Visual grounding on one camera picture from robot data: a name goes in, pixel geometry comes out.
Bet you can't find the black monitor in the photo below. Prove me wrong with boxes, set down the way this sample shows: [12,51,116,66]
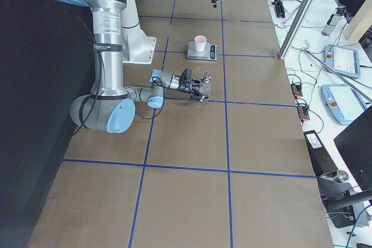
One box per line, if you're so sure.
[334,107,372,189]

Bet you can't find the grey handheld device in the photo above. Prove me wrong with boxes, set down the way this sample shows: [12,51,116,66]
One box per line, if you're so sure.
[321,5,346,36]

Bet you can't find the black folded tripod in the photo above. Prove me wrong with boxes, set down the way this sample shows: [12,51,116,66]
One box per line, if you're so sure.
[272,0,285,18]

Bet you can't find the black box with white label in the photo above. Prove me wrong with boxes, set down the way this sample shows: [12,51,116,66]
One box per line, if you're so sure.
[303,130,338,177]

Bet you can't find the orange black connector block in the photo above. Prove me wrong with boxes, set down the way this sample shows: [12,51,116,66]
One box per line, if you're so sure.
[291,83,303,99]
[296,103,310,123]

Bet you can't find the pink paper cup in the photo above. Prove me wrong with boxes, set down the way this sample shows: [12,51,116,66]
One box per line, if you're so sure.
[194,35,207,52]

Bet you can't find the digital kitchen scale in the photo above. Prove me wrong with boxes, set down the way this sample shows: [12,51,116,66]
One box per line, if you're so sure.
[187,41,219,61]

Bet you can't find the blue teach pendant far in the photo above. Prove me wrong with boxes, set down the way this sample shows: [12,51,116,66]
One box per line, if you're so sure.
[324,44,361,78]

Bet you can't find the blue teach pendant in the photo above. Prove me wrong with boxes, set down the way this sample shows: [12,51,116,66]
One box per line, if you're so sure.
[321,84,367,125]
[324,44,361,78]

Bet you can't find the blue teach pendant near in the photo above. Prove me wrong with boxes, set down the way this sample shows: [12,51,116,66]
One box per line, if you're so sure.
[321,84,367,125]

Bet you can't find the glass sauce bottle metal spout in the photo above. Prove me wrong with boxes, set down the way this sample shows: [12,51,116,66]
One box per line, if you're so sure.
[199,70,212,102]

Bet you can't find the orange black connector block near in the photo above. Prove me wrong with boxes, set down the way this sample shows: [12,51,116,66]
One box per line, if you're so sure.
[296,103,310,123]

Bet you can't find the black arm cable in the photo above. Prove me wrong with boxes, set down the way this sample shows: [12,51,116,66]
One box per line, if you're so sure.
[68,47,166,136]

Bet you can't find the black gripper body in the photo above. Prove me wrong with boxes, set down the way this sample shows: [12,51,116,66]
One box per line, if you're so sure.
[177,68,199,94]

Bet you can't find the aluminium frame post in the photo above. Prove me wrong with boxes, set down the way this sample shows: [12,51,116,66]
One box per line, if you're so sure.
[278,0,314,60]

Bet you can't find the orange black connector block far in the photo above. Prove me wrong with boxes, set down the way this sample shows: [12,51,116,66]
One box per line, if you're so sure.
[291,83,303,99]

